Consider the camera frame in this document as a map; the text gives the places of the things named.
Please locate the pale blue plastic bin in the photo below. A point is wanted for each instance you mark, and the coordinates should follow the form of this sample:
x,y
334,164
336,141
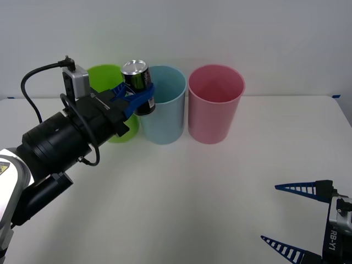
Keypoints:
x,y
167,121

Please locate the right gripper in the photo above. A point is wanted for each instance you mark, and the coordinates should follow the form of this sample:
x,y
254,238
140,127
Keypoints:
x,y
338,247

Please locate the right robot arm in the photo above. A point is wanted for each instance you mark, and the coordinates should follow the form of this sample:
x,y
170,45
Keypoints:
x,y
341,211

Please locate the yellow-green plastic bin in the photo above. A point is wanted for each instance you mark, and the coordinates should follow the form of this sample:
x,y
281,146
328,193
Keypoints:
x,y
108,75

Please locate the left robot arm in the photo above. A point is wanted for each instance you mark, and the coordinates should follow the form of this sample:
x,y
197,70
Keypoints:
x,y
55,140

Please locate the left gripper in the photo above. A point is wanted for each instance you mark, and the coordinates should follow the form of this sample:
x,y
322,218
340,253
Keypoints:
x,y
101,112

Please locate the black drink can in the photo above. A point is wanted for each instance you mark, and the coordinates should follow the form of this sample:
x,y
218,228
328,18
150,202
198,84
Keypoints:
x,y
134,78

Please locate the pink plastic bin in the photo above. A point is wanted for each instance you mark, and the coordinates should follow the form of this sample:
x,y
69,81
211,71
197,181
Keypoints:
x,y
211,121

